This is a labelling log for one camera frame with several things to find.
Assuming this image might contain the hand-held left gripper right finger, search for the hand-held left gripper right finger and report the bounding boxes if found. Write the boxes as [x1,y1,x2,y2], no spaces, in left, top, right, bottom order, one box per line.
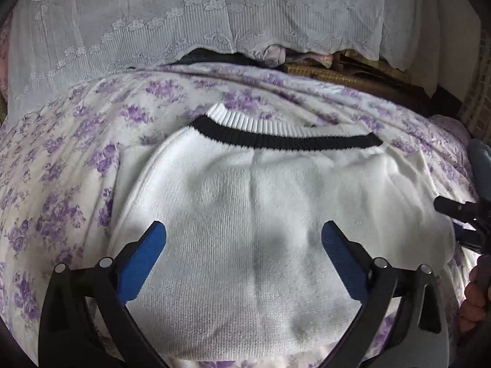
[321,220,449,368]

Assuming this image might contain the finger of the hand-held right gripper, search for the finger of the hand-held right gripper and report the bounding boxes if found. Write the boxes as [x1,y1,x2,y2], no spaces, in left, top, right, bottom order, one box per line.
[453,223,491,254]
[433,195,491,224]

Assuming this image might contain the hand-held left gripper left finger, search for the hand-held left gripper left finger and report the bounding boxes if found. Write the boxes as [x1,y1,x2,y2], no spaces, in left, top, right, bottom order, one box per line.
[37,220,170,368]

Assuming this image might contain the white knit sweater black trim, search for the white knit sweater black trim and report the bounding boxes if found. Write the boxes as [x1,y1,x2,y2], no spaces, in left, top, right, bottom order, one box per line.
[105,103,457,362]

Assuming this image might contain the pale crumpled clothes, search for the pale crumpled clothes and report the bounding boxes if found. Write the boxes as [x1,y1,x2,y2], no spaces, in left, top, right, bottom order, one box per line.
[254,43,335,68]

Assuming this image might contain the person's right hand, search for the person's right hand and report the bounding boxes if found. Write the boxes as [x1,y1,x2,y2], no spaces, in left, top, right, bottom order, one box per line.
[458,264,491,335]

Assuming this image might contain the purple floral bedsheet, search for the purple floral bedsheet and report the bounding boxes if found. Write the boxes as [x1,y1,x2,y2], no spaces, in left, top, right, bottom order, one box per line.
[0,61,480,368]

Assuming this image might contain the wicker basket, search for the wicker basket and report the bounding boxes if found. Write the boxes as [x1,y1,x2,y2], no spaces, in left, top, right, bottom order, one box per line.
[283,60,436,94]

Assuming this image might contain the dark cloth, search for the dark cloth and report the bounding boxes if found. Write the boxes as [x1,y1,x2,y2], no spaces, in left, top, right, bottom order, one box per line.
[174,47,266,67]

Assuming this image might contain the pink floral cloth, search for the pink floral cloth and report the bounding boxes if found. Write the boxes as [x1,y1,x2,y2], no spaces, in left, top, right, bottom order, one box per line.
[0,13,13,100]

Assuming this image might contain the white lace curtain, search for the white lace curtain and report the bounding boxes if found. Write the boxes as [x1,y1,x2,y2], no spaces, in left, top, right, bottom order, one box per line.
[8,0,482,113]

